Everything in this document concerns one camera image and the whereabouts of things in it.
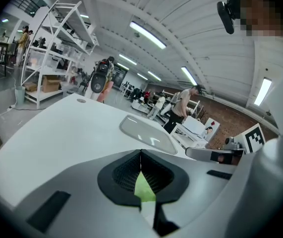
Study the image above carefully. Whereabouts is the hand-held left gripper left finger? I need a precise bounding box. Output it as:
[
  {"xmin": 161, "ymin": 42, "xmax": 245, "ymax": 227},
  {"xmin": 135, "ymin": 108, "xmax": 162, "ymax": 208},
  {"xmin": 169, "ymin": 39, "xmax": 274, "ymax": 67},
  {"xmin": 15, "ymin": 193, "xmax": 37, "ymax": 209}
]
[{"xmin": 13, "ymin": 149, "xmax": 162, "ymax": 238}]

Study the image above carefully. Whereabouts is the small flat cardboard box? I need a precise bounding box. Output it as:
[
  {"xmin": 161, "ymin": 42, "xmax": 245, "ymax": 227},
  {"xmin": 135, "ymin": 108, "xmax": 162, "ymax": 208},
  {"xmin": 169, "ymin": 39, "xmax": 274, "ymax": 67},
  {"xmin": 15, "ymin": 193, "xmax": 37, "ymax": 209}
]
[{"xmin": 23, "ymin": 81, "xmax": 38, "ymax": 93}]

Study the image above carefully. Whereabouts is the white board with red mark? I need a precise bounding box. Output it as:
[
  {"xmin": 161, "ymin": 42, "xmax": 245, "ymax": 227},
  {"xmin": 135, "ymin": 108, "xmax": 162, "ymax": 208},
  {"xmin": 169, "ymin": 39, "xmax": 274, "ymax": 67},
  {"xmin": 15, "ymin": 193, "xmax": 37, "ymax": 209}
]
[{"xmin": 204, "ymin": 117, "xmax": 221, "ymax": 143}]

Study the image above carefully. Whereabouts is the ceiling strip light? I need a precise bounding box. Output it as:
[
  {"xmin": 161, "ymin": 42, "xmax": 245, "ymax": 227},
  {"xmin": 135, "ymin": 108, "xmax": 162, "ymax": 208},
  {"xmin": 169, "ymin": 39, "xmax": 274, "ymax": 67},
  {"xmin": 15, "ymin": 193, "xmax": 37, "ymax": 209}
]
[
  {"xmin": 129, "ymin": 21, "xmax": 167, "ymax": 50},
  {"xmin": 253, "ymin": 77, "xmax": 273, "ymax": 106},
  {"xmin": 118, "ymin": 54, "xmax": 138, "ymax": 66},
  {"xmin": 180, "ymin": 66, "xmax": 198, "ymax": 86},
  {"xmin": 147, "ymin": 70, "xmax": 162, "ymax": 82}
]

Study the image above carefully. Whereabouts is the large open cardboard box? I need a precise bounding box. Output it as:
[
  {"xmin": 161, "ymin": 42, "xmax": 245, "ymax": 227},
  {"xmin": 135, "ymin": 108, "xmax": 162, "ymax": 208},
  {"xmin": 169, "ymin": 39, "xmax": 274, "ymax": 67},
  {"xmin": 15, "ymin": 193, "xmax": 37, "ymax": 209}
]
[{"xmin": 41, "ymin": 74, "xmax": 62, "ymax": 93}]

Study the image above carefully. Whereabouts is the person's head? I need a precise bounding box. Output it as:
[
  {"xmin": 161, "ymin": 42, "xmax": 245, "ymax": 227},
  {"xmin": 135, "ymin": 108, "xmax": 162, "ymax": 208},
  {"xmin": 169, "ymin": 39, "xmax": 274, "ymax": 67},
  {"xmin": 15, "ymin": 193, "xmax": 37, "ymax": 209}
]
[{"xmin": 240, "ymin": 0, "xmax": 283, "ymax": 38}]

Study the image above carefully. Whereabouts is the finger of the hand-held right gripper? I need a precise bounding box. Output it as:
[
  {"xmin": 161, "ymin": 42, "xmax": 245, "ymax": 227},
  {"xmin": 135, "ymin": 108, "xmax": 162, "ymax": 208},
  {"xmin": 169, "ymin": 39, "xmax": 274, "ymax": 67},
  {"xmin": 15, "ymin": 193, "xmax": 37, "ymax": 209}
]
[{"xmin": 185, "ymin": 146, "xmax": 234, "ymax": 163}]

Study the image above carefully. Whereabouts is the white side table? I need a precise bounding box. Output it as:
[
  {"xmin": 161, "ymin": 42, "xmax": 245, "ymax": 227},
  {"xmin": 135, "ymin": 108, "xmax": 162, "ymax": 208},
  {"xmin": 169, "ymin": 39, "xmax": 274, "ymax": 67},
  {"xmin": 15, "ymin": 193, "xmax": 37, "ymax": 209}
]
[{"xmin": 170, "ymin": 121, "xmax": 209, "ymax": 150}]

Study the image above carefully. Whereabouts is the grey tray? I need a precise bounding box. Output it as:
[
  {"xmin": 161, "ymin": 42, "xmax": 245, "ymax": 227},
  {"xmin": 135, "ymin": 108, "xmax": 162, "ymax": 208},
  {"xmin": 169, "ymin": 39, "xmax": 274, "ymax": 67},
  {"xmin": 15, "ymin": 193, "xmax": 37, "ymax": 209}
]
[{"xmin": 119, "ymin": 115, "xmax": 178, "ymax": 155}]

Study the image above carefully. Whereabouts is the white metal shelving rack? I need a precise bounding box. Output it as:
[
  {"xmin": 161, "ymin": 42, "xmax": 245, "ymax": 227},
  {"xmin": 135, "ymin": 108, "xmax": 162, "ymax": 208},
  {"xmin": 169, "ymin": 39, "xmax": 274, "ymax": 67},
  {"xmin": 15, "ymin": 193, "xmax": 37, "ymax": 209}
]
[{"xmin": 21, "ymin": 0, "xmax": 100, "ymax": 109}]

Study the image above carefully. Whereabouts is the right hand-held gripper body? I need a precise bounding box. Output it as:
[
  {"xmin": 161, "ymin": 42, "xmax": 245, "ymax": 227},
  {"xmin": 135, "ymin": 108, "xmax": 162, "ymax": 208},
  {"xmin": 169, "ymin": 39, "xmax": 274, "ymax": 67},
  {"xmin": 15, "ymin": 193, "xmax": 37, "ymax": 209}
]
[{"xmin": 210, "ymin": 123, "xmax": 266, "ymax": 167}]

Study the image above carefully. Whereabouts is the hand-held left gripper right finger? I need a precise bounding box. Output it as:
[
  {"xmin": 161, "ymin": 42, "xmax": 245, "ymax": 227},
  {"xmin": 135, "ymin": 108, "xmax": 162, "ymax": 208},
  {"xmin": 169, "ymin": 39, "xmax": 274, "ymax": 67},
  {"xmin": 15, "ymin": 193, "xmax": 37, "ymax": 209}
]
[{"xmin": 141, "ymin": 149, "xmax": 236, "ymax": 238}]

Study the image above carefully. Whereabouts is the mint green bin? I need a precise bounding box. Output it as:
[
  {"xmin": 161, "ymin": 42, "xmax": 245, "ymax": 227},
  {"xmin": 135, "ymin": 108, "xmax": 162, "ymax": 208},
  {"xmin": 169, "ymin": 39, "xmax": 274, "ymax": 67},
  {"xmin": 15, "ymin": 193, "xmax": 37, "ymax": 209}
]
[{"xmin": 14, "ymin": 85, "xmax": 26, "ymax": 106}]

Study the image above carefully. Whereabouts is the black round backpack unit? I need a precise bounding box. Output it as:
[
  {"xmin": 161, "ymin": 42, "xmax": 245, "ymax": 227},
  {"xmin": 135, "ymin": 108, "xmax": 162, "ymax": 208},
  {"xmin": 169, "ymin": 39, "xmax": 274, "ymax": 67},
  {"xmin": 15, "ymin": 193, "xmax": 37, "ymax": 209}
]
[{"xmin": 90, "ymin": 72, "xmax": 107, "ymax": 94}]

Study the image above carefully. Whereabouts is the head-worn black camera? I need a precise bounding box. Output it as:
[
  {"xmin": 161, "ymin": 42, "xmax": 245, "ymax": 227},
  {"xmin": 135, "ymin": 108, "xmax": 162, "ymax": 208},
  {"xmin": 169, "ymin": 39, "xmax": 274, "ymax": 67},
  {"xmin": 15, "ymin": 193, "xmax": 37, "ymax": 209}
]
[{"xmin": 217, "ymin": 0, "xmax": 243, "ymax": 35}]

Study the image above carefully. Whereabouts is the green cabbage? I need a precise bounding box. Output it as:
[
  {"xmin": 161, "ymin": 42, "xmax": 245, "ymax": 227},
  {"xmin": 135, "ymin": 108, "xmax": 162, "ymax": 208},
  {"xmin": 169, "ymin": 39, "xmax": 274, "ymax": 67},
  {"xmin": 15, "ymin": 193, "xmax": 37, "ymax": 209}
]
[{"xmin": 134, "ymin": 170, "xmax": 157, "ymax": 203}]

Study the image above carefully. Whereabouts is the white boxy appliance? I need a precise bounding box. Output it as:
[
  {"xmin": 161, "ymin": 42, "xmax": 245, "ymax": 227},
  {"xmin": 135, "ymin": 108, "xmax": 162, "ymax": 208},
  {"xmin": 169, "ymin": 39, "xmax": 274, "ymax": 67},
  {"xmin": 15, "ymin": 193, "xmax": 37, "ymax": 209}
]
[{"xmin": 182, "ymin": 115, "xmax": 206, "ymax": 139}]

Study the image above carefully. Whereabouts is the person's right forearm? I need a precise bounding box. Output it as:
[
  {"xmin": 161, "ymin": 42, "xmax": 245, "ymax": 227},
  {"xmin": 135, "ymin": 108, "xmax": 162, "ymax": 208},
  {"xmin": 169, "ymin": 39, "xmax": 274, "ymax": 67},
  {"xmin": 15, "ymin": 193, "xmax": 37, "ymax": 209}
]
[{"xmin": 226, "ymin": 132, "xmax": 283, "ymax": 238}]

